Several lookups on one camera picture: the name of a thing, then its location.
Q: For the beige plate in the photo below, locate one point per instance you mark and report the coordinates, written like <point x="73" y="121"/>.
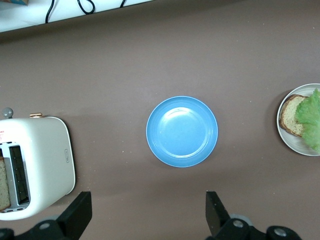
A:
<point x="287" y="142"/>

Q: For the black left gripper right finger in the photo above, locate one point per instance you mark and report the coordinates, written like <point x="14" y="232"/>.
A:
<point x="217" y="220"/>

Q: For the blue plate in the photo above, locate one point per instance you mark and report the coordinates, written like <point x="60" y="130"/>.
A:
<point x="182" y="132"/>

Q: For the brown bread slice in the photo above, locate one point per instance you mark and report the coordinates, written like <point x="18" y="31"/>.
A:
<point x="287" y="117"/>
<point x="3" y="185"/>

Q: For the blue and tan box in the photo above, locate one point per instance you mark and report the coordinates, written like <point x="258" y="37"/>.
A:
<point x="20" y="2"/>

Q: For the cream white toaster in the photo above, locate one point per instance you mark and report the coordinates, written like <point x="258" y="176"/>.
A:
<point x="45" y="150"/>

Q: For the green lettuce leaf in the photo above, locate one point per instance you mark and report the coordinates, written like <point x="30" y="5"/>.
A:
<point x="310" y="117"/>

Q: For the brown table cover sheet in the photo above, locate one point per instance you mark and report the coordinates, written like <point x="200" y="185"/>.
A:
<point x="175" y="62"/>

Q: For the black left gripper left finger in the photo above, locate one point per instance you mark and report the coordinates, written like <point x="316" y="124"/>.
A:
<point x="75" y="217"/>

